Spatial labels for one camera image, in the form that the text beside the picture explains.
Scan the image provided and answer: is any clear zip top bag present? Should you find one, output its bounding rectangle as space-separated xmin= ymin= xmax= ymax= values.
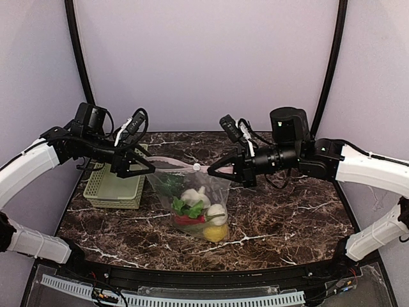
xmin=146 ymin=156 xmax=231 ymax=243

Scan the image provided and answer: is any white garlic toy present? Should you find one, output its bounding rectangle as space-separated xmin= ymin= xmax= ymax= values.
xmin=181 ymin=186 xmax=211 ymax=209

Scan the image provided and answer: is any green bell pepper toy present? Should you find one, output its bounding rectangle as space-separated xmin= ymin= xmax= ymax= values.
xmin=157 ymin=173 xmax=184 ymax=196

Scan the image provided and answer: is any green leafy vegetable toy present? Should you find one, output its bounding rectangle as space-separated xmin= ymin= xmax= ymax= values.
xmin=172 ymin=196 xmax=228 ymax=226

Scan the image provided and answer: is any yellow lemon toy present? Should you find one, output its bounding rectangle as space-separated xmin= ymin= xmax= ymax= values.
xmin=203 ymin=224 xmax=229 ymax=242

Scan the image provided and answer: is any red chili pepper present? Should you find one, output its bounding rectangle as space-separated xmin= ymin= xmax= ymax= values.
xmin=174 ymin=215 xmax=206 ymax=226

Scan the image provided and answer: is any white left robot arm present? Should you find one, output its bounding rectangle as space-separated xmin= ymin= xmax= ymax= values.
xmin=1 ymin=102 xmax=155 ymax=264

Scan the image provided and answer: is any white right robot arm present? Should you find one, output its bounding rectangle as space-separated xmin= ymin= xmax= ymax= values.
xmin=207 ymin=107 xmax=408 ymax=262

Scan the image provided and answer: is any green perforated plastic basket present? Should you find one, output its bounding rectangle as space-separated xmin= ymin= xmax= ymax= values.
xmin=83 ymin=162 xmax=146 ymax=210

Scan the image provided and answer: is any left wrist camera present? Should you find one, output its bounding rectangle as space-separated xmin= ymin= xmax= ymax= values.
xmin=114 ymin=107 xmax=149 ymax=147

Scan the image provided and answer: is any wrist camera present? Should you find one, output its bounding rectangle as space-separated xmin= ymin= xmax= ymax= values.
xmin=219 ymin=114 xmax=257 ymax=157
xmin=114 ymin=107 xmax=149 ymax=147

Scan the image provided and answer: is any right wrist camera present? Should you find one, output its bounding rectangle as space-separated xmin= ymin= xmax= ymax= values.
xmin=219 ymin=114 xmax=257 ymax=157

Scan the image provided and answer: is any white slotted cable duct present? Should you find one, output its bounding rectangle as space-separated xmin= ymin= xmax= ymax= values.
xmin=40 ymin=274 xmax=305 ymax=306

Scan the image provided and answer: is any black front table rail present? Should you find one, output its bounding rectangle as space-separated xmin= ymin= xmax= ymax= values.
xmin=54 ymin=239 xmax=384 ymax=294

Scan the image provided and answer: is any black left frame post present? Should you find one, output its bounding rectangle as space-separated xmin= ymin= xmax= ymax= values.
xmin=64 ymin=0 xmax=95 ymax=105

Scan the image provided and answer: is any black frame post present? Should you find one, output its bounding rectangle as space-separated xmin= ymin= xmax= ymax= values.
xmin=311 ymin=0 xmax=348 ymax=138
xmin=64 ymin=0 xmax=95 ymax=105

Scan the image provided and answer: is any black right frame post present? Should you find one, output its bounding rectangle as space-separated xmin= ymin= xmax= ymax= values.
xmin=311 ymin=0 xmax=348 ymax=138

